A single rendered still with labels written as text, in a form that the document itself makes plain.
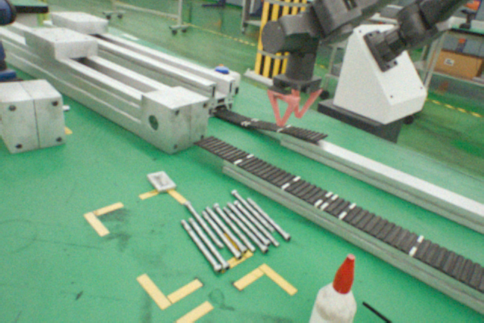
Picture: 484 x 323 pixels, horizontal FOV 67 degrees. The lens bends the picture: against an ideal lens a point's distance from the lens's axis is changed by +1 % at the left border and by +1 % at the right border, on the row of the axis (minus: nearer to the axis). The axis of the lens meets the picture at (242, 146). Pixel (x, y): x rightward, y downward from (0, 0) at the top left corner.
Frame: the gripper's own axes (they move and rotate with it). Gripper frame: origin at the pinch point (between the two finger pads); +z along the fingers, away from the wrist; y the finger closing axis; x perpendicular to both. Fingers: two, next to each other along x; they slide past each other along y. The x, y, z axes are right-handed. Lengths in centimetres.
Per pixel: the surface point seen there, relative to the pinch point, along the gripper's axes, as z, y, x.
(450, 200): 3.0, 2.8, 33.5
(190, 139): 4.5, 17.7, -12.0
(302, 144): 3.8, 1.9, 4.9
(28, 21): 16, -41, -199
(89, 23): -6, -3, -77
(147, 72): 0.6, 2.7, -42.8
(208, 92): 0.0, 2.7, -21.2
